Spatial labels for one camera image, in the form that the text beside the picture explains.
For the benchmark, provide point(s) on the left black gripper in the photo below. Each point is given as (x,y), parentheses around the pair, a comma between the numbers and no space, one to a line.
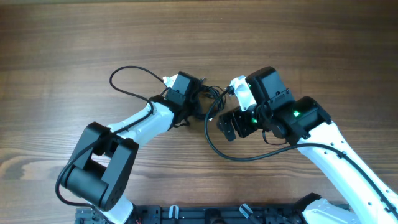
(196,104)

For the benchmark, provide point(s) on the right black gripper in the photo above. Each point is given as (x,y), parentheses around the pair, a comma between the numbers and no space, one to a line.
(233,123)

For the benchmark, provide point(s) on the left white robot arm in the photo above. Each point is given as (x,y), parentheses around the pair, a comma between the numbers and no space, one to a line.
(100,165)

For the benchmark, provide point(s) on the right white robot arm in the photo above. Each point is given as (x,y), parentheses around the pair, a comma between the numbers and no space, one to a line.
(310,129)

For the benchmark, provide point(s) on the black aluminium base frame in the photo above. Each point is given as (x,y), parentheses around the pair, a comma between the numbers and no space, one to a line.
(278,214)

